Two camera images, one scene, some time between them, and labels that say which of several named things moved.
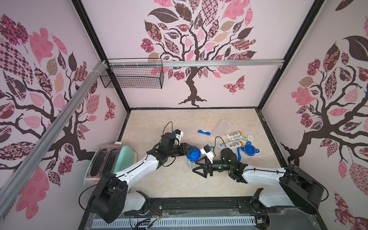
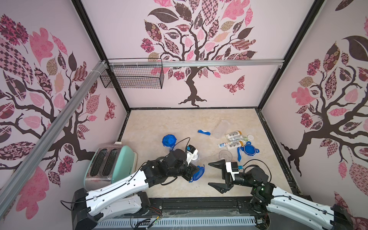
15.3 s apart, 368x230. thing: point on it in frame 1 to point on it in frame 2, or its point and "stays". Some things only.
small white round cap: [250, 137] stays
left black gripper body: [177, 151] to [185, 172]
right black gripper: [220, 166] to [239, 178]
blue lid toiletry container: [223, 128] stays
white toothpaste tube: [222, 144] stays
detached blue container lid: [249, 149] stays
